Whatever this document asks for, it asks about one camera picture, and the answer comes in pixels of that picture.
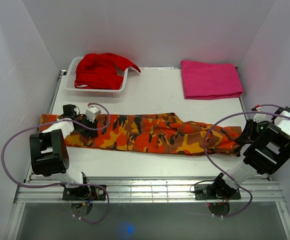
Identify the pink folded trousers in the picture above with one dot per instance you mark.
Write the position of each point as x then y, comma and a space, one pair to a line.
210, 81

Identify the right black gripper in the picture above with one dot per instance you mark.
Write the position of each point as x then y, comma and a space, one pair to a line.
248, 136

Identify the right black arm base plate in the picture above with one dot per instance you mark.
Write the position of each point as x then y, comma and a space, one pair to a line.
208, 192

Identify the white plastic basket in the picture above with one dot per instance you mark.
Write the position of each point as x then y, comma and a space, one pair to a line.
70, 78

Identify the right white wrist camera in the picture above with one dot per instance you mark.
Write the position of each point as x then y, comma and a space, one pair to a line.
260, 115

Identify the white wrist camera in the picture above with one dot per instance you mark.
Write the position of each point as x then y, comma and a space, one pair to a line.
260, 115
92, 113

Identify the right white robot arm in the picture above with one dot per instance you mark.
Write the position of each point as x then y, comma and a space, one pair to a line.
268, 149

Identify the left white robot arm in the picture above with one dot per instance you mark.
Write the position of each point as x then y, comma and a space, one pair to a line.
48, 151

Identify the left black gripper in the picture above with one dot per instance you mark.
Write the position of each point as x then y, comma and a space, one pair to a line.
90, 133

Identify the orange camouflage trousers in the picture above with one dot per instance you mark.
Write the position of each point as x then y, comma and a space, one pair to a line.
163, 133

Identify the red garment in basket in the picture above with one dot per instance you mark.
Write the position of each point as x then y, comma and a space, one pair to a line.
99, 71

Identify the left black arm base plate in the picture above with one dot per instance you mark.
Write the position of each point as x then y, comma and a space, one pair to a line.
84, 193

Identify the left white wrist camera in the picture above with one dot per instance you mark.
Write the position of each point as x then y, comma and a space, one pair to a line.
92, 113

